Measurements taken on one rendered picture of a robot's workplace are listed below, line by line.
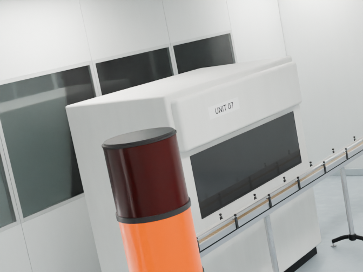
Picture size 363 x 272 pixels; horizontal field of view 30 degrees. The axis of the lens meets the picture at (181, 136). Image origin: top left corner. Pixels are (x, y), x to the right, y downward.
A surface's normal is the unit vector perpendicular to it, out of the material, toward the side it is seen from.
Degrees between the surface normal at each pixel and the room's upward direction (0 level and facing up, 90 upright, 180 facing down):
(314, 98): 90
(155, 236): 90
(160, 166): 90
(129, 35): 90
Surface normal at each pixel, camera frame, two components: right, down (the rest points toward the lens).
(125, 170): -0.41, 0.22
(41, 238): 0.77, -0.04
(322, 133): -0.61, 0.24
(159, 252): 0.04, 0.15
